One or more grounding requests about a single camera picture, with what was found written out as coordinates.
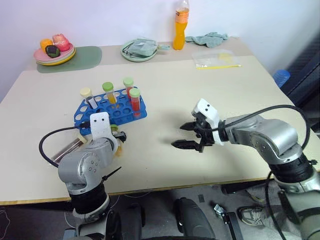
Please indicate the light green round plate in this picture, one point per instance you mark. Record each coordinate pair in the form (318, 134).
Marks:
(135, 58)

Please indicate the black metal bracket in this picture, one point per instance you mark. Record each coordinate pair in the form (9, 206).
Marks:
(232, 225)

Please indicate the orange yellow toy food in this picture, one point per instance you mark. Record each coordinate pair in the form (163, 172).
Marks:
(45, 43)

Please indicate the cream cap grey test tube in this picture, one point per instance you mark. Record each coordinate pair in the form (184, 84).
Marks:
(88, 96)

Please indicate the cream cap brown test tube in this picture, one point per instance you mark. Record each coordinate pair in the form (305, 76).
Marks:
(67, 150)

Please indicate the orange drink bottle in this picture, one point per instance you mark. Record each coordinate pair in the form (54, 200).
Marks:
(180, 32)

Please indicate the pink plate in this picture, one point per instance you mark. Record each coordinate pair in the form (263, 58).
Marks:
(40, 55)

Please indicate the green cloth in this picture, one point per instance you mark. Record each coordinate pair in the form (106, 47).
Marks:
(208, 40)

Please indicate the pink toy cake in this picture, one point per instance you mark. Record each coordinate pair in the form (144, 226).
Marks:
(61, 42)

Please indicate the green placemat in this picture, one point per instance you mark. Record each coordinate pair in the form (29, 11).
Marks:
(87, 56)

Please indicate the black zip tie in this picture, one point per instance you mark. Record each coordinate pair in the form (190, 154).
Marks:
(111, 174)

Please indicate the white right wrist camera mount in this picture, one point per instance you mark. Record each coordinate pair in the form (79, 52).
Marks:
(208, 111)

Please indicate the blue bottle cap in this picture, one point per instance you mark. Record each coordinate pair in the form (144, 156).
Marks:
(282, 77)

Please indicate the yellow plate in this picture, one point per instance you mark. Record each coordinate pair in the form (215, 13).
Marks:
(65, 61)

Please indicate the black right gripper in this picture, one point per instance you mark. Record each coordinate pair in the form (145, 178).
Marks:
(205, 136)

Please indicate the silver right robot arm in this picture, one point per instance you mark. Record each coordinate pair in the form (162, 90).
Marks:
(270, 137)

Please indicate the dark green toy food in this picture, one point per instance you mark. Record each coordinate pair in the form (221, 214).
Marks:
(52, 51)

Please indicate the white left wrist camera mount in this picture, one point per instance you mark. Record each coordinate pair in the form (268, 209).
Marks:
(100, 125)

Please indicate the green cap yellow test tube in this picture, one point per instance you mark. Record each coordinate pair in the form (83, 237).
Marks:
(109, 91)
(120, 150)

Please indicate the green cap red test tube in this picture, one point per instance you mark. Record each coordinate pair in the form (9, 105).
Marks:
(128, 86)
(135, 102)

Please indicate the blue test tube rack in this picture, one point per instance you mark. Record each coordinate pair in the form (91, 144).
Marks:
(120, 111)

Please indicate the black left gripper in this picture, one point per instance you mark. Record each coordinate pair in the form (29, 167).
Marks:
(122, 136)

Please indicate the large dark rounded shape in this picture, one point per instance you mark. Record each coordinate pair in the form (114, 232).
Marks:
(192, 220)

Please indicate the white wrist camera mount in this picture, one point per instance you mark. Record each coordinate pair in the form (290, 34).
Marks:
(100, 125)
(208, 111)

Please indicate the black table foot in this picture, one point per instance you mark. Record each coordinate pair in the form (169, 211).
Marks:
(240, 188)

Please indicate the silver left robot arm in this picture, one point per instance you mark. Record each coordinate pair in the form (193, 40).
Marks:
(82, 165)

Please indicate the clear zip bag yellow strip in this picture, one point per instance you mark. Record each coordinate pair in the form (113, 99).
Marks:
(215, 58)

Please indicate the black carbon pattern case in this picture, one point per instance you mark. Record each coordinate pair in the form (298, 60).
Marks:
(307, 72)

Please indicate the grey shoe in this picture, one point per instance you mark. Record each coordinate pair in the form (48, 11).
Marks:
(252, 215)

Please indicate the pale green plate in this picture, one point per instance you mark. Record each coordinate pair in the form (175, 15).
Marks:
(70, 57)

